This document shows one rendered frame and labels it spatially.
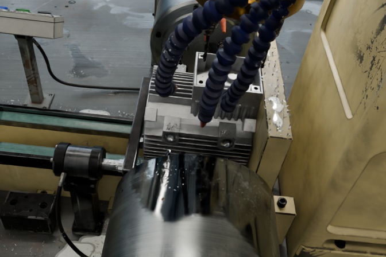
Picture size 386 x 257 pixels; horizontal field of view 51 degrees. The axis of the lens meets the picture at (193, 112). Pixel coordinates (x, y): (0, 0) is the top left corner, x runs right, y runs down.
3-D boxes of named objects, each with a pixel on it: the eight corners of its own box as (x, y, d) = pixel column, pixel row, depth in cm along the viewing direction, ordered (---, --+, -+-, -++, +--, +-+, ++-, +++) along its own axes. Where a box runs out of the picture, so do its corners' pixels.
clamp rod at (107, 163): (127, 165, 73) (127, 158, 72) (126, 174, 72) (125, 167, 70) (83, 160, 73) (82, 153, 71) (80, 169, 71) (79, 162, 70)
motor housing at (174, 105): (237, 124, 96) (254, 59, 82) (239, 191, 82) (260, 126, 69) (152, 115, 95) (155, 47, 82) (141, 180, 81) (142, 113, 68)
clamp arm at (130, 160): (136, 182, 71) (154, 88, 90) (136, 171, 69) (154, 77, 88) (116, 179, 71) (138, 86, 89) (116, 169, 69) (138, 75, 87)
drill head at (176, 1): (240, 26, 128) (258, -53, 110) (246, 105, 101) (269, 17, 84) (161, 17, 127) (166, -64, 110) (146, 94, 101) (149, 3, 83)
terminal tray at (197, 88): (251, 86, 82) (259, 57, 77) (254, 124, 74) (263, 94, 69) (192, 80, 81) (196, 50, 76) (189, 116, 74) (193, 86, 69)
